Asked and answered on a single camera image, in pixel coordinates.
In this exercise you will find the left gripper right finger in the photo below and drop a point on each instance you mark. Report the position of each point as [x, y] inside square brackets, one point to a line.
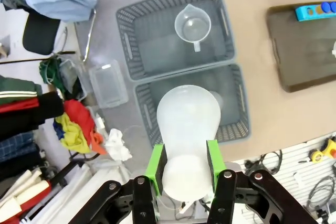
[218, 161]

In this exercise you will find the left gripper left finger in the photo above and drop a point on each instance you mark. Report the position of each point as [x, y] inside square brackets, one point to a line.
[157, 171]

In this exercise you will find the white translucent plastic bottle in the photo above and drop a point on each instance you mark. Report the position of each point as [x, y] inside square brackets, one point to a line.
[218, 100]
[189, 129]

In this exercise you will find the clear plastic measuring beaker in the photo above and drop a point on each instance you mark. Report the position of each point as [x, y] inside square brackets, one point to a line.
[334, 49]
[193, 24]

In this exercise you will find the yellow tube blue cap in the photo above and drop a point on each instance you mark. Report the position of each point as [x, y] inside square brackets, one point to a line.
[326, 6]
[333, 7]

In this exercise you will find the grey basket holding bottles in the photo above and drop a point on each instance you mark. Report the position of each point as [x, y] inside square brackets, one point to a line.
[236, 119]

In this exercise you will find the white crumpled cloth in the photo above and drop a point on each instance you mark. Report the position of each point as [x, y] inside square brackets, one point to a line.
[118, 145]

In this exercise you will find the yellow cloth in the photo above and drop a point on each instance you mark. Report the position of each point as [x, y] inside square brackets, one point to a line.
[73, 137]

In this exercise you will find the red cloth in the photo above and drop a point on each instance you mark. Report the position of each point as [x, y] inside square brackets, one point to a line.
[78, 113]

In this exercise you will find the clear plastic container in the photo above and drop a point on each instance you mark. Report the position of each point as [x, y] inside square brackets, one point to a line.
[109, 85]

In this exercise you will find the yellow emergency stop button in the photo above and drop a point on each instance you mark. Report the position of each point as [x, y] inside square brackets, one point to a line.
[331, 148]

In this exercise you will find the grey basket holding beakers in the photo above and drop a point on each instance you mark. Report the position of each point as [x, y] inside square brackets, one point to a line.
[155, 51]

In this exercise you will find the dark brown serving tray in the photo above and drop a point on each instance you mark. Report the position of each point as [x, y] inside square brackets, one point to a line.
[304, 58]

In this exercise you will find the black folded garment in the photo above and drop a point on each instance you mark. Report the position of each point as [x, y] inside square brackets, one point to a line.
[29, 119]

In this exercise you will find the green cloth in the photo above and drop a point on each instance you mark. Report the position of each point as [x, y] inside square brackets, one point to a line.
[51, 73]

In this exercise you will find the blue tube rack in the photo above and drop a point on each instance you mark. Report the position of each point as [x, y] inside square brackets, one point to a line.
[304, 14]

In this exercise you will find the black chair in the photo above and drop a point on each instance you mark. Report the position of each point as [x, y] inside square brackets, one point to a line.
[39, 35]

